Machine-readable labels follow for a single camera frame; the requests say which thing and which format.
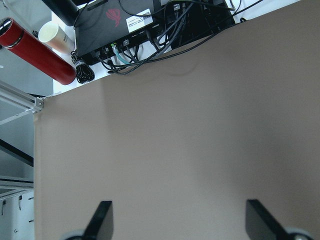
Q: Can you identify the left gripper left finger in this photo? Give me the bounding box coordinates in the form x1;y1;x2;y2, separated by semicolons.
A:
83;201;113;240

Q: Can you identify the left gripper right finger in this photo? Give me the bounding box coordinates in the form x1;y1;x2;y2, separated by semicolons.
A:
245;199;288;240

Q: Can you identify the black laptop red logo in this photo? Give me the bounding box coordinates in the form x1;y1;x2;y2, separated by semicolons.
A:
75;0;164;65

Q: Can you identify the paper cup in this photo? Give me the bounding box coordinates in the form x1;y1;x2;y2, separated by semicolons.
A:
38;21;75;54

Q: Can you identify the red water bottle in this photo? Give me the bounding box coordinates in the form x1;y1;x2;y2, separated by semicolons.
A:
0;17;76;85

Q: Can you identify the coiled black cable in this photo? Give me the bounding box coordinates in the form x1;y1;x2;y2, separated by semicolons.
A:
70;49;95;84

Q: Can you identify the aluminium cage frame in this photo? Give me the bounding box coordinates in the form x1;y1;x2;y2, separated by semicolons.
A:
0;81;55;125

